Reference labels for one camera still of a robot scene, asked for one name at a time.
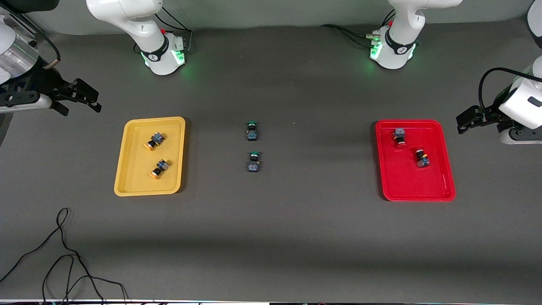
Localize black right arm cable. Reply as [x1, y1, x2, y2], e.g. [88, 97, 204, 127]
[25, 25, 61, 71]

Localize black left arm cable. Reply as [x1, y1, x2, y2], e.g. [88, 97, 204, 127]
[478, 67, 542, 111]

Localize loose thin black cable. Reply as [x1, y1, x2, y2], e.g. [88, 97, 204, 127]
[0, 208, 128, 305]

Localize black left arm base cables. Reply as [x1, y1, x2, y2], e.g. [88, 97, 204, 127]
[320, 10, 397, 50]

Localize yellow plastic tray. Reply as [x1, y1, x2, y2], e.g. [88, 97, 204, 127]
[113, 116, 186, 197]

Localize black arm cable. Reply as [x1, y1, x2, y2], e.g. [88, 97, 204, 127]
[478, 67, 542, 111]
[25, 25, 61, 71]

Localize yellow push button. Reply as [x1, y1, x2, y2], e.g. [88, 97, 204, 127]
[144, 131, 165, 152]
[149, 159, 170, 180]

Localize red plastic tray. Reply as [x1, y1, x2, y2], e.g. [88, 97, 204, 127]
[375, 119, 456, 202]

